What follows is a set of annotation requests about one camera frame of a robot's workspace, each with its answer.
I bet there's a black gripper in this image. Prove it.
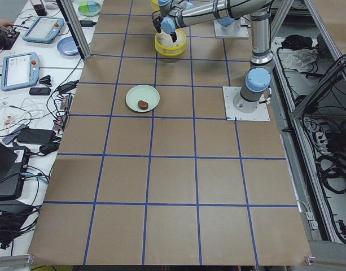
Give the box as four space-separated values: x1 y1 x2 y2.
151 11 177 42

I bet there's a side yellow steamer basket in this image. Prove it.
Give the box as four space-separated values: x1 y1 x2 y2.
151 0 160 11

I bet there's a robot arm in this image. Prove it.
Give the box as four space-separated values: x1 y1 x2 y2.
153 0 273 113

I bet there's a center yellow steamer basket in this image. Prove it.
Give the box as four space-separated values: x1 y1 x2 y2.
154 29 187 57

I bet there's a light green plate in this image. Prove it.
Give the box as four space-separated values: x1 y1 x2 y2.
125 85 160 112

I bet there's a dark red bun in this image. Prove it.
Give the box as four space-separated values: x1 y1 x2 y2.
138 100 149 110

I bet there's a clear bowl with blocks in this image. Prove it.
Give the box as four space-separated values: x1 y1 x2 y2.
78 1 102 17

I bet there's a blue plate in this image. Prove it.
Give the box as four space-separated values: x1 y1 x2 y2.
57 36 79 56

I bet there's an upper teach pendant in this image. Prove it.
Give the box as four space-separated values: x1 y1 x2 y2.
22 16 64 43

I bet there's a teach pendant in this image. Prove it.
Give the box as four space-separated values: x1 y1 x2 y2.
1 52 40 91
22 16 64 43

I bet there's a white crumpled cloth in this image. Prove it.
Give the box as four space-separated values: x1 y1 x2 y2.
282 49 318 73

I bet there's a lower teach pendant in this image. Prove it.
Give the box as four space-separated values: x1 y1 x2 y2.
1 52 40 91

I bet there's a black power adapter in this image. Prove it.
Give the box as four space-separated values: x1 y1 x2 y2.
16 128 56 145

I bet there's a black laptop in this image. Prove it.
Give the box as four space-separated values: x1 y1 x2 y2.
0 143 30 200

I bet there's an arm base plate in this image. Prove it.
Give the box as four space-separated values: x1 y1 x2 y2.
213 17 250 40
222 86 270 122

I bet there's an aluminium frame post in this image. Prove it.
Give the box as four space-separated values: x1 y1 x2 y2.
56 0 91 61

